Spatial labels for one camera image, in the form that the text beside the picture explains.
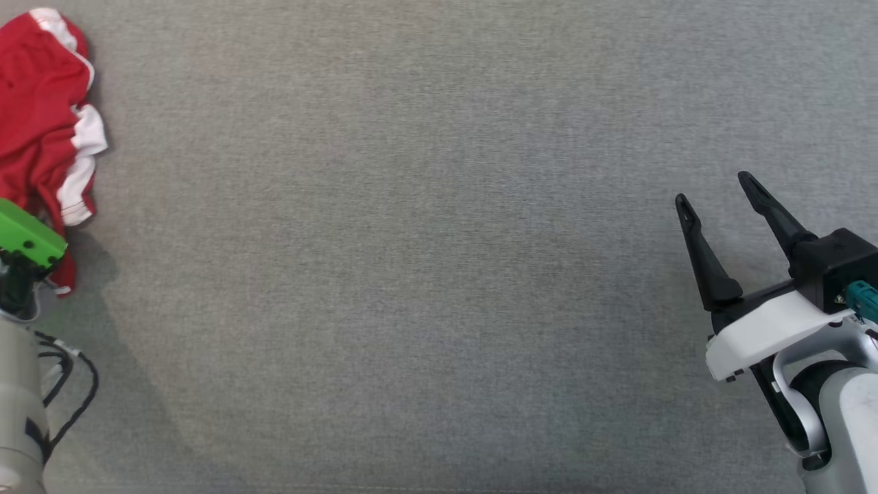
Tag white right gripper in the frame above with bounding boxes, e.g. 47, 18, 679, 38
676, 172, 855, 382

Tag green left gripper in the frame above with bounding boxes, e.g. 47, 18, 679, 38
0, 198, 68, 269

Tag red shorts white stripes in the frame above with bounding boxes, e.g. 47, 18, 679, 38
0, 7, 108, 296

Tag teal right camera connector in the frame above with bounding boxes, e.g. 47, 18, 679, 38
844, 280, 878, 323

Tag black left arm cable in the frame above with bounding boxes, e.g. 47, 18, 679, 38
31, 329, 100, 462

